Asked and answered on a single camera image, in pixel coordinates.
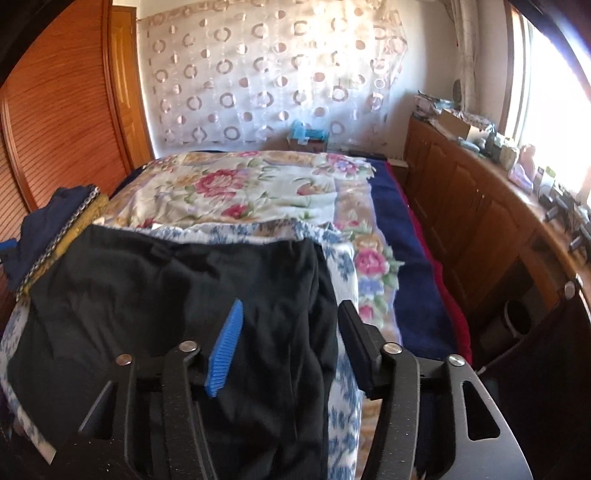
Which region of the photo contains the black handheld device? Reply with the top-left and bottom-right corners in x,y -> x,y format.
566,222 -> 591,252
542,194 -> 571,222

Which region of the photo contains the floral quilt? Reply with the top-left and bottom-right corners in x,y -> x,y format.
99,150 -> 407,337

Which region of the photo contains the pink and white item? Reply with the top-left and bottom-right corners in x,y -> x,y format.
510,144 -> 539,188

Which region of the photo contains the grey waste bin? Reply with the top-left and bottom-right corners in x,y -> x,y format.
502,299 -> 533,337

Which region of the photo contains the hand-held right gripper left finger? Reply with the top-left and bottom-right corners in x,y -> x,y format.
60,299 -> 244,480

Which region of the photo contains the pile of packets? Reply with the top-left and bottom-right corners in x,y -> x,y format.
413,90 -> 444,121

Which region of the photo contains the black chair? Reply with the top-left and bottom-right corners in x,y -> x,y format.
480,272 -> 591,480

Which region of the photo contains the white blue floral bed sheet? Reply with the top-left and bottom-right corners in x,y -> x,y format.
0,217 -> 370,480

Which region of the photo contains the wooden cabinet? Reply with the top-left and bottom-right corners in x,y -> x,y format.
402,115 -> 591,370

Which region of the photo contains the navy blanket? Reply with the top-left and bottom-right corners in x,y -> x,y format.
367,157 -> 462,352

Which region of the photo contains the black printed t-shirt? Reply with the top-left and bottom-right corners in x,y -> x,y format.
7,224 -> 340,480

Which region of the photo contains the sheer curtain with circles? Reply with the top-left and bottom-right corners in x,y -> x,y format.
136,0 -> 409,155

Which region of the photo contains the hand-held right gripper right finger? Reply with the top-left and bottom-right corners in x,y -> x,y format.
338,300 -> 532,480

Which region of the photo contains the white patterned window curtain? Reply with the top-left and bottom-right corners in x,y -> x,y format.
445,0 -> 485,116

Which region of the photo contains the window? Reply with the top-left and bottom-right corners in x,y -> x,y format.
505,0 -> 591,204

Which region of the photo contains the cardboard box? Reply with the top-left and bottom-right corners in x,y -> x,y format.
436,108 -> 483,139

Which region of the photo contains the blue plastic bag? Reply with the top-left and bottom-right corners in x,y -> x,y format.
288,121 -> 329,141

